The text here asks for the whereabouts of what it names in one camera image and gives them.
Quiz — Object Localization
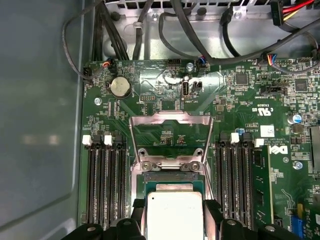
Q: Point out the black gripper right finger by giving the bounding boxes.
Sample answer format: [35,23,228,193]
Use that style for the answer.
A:
[204,199,301,240]

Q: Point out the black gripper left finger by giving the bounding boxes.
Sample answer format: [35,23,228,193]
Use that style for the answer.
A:
[74,198,147,240]

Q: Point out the metal wire locking lever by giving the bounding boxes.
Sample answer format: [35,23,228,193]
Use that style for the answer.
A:
[202,161,216,201]

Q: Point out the silver CPU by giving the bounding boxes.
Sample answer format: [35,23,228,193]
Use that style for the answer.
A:
[144,180,205,240]

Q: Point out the metal socket cover frame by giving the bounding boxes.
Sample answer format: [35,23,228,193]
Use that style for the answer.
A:
[128,111,215,166]

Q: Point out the green RAM stick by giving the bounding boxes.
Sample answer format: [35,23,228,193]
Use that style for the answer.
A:
[251,146,273,227]

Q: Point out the blue-top capacitor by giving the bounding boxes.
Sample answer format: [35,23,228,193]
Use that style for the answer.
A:
[287,113,305,126]

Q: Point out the black PC case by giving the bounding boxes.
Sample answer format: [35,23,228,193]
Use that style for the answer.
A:
[0,0,320,240]

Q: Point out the silver coin battery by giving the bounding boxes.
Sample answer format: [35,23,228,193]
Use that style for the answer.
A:
[108,74,133,100]

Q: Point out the internal USB port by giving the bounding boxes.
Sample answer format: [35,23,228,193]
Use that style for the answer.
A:
[181,79,191,100]

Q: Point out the green motherboard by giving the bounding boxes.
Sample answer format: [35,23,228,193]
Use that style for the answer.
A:
[79,58,320,240]

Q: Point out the thin black fan wire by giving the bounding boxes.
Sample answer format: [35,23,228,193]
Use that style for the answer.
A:
[61,0,112,81]

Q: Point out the thick black cable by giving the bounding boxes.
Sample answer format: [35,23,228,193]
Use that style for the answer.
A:
[199,19,320,67]

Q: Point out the black data cable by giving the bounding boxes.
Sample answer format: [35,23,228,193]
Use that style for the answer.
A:
[219,6,242,60]

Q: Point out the black power connector coloured wires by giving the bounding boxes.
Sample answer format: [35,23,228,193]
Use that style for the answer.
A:
[269,0,316,27]

